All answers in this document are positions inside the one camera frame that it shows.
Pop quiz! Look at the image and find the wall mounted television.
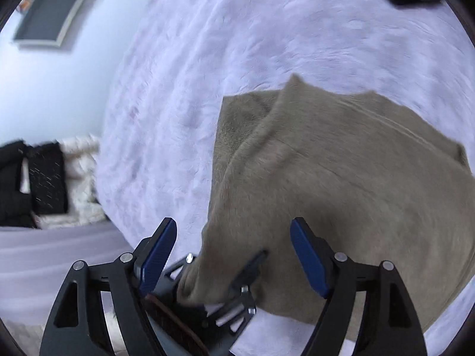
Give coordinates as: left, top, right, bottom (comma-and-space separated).
13, 0, 85, 47

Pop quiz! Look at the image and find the lavender embossed bed blanket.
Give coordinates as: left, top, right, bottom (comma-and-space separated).
96, 0, 474, 355

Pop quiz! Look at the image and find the olive brown knit sweater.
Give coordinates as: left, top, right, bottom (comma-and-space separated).
177, 76, 474, 329

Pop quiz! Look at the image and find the black bag on floor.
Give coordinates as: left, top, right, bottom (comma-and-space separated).
1, 140, 69, 228

